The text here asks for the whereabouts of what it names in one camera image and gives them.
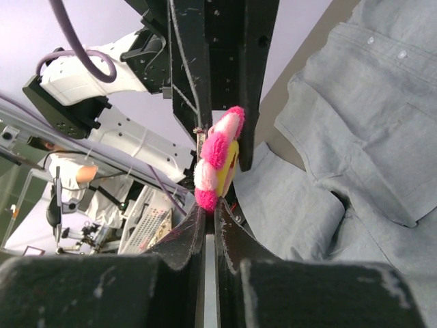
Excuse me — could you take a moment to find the person in white shirt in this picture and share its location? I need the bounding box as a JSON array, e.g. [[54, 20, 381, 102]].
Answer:
[[36, 138, 143, 229]]

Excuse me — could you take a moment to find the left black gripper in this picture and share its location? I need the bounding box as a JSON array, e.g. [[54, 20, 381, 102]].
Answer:
[[127, 0, 279, 172]]

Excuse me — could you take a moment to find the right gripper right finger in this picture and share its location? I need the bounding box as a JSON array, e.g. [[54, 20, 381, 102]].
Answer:
[[214, 200, 425, 327]]

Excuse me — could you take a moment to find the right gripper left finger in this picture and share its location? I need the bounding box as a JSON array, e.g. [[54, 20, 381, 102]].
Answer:
[[1, 206, 206, 327]]

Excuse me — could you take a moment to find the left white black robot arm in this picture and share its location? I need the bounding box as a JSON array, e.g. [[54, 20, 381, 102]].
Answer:
[[23, 1, 279, 186]]

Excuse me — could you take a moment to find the grey button-up shirt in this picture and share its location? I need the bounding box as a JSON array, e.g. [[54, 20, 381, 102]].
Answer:
[[235, 1, 436, 327]]

